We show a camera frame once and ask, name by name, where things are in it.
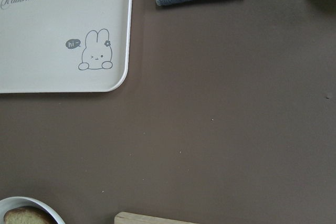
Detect bread slice with fried egg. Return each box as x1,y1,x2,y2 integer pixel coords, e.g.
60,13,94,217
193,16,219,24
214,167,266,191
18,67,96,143
3,206,57,224

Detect white round plate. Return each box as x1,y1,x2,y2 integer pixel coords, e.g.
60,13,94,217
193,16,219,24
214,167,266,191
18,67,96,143
1,196,65,224

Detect cream rabbit serving tray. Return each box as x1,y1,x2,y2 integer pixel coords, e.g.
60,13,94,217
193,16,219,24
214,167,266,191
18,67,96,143
1,0,132,93

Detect wooden cutting board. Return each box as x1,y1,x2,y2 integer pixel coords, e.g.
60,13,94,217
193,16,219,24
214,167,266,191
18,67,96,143
114,212,195,224

